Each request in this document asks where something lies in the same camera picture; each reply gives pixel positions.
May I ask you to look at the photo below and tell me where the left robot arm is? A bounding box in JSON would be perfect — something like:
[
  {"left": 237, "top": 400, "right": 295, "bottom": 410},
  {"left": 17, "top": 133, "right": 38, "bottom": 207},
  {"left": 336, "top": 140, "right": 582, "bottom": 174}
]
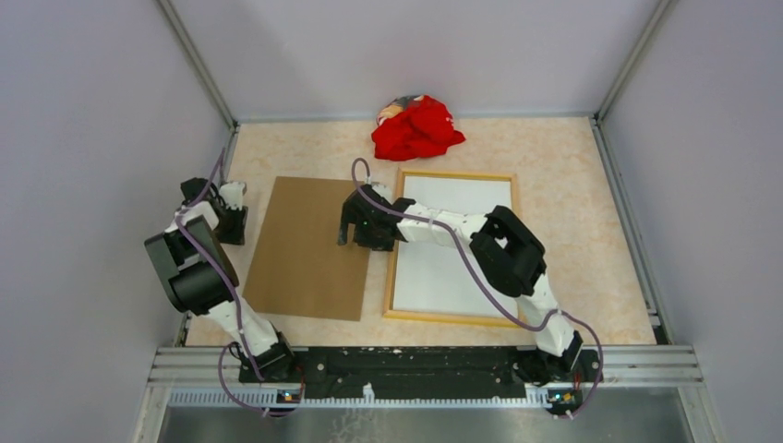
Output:
[{"left": 144, "top": 178, "right": 296, "bottom": 382}]

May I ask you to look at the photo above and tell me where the red crumpled cloth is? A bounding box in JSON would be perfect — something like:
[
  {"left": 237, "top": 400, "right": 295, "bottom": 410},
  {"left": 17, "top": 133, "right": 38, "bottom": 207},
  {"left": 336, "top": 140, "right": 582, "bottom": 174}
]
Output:
[{"left": 371, "top": 94, "right": 466, "bottom": 162}]

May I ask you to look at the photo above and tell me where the aluminium front rail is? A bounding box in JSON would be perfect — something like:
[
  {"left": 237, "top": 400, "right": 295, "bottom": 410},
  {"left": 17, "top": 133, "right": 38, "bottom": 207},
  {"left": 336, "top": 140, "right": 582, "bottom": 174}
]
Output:
[{"left": 133, "top": 345, "right": 726, "bottom": 442}]

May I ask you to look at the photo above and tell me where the brown backing board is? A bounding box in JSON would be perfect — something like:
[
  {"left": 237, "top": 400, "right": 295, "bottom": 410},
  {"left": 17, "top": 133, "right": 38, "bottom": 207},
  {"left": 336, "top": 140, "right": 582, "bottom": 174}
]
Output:
[{"left": 243, "top": 176, "right": 369, "bottom": 321}]

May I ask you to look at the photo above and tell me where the yellow wooden photo frame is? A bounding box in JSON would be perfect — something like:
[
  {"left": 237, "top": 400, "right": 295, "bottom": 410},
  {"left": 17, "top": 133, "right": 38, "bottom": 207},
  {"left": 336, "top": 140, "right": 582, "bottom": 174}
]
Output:
[{"left": 382, "top": 168, "right": 528, "bottom": 329}]

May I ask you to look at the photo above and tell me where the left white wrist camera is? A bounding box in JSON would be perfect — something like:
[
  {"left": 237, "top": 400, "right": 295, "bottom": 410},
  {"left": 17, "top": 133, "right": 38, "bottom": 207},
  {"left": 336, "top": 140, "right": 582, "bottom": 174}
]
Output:
[{"left": 219, "top": 181, "right": 247, "bottom": 210}]

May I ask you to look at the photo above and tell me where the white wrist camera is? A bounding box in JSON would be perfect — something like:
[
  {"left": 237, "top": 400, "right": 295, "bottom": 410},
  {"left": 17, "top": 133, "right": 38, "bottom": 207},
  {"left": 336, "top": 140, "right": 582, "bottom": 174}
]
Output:
[
  {"left": 219, "top": 181, "right": 247, "bottom": 210},
  {"left": 366, "top": 182, "right": 394, "bottom": 206}
]

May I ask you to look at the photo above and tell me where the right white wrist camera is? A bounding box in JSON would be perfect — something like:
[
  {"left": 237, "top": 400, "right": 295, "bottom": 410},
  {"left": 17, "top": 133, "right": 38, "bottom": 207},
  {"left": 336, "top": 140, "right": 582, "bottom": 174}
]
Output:
[{"left": 366, "top": 182, "right": 394, "bottom": 206}]

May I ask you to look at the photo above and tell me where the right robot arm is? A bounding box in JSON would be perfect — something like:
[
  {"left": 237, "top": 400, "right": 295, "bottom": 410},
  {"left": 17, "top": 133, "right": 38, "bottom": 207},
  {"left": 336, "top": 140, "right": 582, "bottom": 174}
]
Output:
[{"left": 337, "top": 184, "right": 584, "bottom": 380}]

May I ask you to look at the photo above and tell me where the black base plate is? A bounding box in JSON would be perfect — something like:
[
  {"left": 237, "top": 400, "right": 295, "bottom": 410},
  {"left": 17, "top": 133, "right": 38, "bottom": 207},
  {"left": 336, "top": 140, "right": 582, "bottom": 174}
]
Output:
[{"left": 239, "top": 346, "right": 598, "bottom": 400}]

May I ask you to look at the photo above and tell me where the building and sky photo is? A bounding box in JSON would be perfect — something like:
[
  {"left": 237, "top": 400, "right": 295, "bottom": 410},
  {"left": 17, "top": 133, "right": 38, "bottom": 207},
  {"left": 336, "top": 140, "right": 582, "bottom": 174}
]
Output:
[{"left": 391, "top": 175, "right": 520, "bottom": 320}]

